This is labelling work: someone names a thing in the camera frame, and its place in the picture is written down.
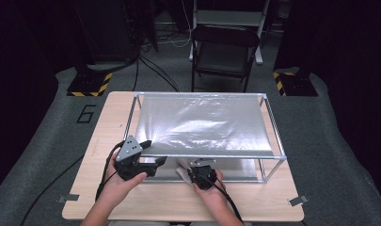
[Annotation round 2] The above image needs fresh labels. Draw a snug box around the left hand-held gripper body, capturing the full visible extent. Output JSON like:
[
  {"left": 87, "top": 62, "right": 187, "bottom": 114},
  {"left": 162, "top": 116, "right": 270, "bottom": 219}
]
[{"left": 113, "top": 135, "right": 157, "bottom": 182}]

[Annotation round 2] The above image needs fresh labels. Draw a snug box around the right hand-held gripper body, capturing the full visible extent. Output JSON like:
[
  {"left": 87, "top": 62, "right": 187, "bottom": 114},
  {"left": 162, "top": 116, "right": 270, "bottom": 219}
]
[{"left": 187, "top": 157, "right": 218, "bottom": 191}]

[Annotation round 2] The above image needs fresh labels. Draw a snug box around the clear plastic-lined metal-frame box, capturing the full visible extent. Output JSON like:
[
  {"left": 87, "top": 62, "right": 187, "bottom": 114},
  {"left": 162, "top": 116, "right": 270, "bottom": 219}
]
[{"left": 123, "top": 91, "right": 288, "bottom": 184}]

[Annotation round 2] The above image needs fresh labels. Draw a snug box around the person's right hand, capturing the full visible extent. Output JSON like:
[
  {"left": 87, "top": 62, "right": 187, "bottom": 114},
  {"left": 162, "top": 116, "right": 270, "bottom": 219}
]
[{"left": 192, "top": 169, "right": 230, "bottom": 209}]

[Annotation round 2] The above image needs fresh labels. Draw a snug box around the person's left hand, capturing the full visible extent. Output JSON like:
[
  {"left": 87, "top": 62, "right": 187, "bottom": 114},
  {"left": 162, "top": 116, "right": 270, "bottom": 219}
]
[{"left": 98, "top": 153, "right": 149, "bottom": 205}]

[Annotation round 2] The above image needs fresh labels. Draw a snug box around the grey tape strip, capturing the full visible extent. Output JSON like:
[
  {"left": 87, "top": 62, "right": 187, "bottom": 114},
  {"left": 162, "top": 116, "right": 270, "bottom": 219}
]
[
  {"left": 56, "top": 193, "right": 81, "bottom": 203},
  {"left": 287, "top": 195, "right": 310, "bottom": 207}
]

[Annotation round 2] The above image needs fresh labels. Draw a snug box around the black yellow striped stand base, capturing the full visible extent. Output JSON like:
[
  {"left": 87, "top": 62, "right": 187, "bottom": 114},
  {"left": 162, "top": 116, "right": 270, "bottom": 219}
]
[
  {"left": 66, "top": 72, "right": 113, "bottom": 98},
  {"left": 272, "top": 70, "right": 319, "bottom": 98}
]

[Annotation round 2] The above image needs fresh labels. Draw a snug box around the black folding chair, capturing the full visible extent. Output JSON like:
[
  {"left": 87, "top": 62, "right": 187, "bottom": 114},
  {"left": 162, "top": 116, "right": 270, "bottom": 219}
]
[
  {"left": 188, "top": 0, "right": 272, "bottom": 66},
  {"left": 190, "top": 24, "right": 262, "bottom": 94}
]

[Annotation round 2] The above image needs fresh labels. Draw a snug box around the black equipment cabinet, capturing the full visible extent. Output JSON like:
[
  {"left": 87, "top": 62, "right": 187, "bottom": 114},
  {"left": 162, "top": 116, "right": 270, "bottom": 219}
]
[{"left": 71, "top": 0, "right": 139, "bottom": 64}]

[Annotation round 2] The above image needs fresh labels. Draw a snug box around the dark curtain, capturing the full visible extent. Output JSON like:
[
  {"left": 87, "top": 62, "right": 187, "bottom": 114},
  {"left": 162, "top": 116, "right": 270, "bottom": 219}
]
[
  {"left": 0, "top": 0, "right": 59, "bottom": 196},
  {"left": 274, "top": 0, "right": 381, "bottom": 206}
]

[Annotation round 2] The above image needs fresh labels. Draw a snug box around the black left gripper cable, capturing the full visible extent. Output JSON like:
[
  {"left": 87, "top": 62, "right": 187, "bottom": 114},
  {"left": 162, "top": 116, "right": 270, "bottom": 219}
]
[{"left": 95, "top": 140, "right": 126, "bottom": 202}]

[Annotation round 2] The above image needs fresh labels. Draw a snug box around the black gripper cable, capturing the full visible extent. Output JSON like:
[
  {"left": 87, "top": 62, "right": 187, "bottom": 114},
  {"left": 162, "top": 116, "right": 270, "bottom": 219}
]
[
  {"left": 95, "top": 140, "right": 126, "bottom": 202},
  {"left": 206, "top": 177, "right": 245, "bottom": 224}
]

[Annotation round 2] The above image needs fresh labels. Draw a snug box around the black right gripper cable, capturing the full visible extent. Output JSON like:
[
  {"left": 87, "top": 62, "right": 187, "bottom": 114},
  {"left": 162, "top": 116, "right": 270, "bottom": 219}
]
[{"left": 206, "top": 177, "right": 245, "bottom": 224}]

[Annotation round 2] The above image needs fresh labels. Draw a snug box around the black floor cable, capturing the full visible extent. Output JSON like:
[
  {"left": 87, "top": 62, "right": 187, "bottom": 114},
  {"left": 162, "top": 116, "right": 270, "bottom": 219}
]
[
  {"left": 139, "top": 56, "right": 181, "bottom": 92},
  {"left": 19, "top": 154, "right": 85, "bottom": 226},
  {"left": 132, "top": 57, "right": 141, "bottom": 92}
]

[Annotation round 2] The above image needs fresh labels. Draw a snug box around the white floor cable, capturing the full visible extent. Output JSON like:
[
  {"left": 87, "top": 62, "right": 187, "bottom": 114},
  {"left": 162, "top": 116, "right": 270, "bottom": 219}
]
[{"left": 158, "top": 27, "right": 193, "bottom": 49}]

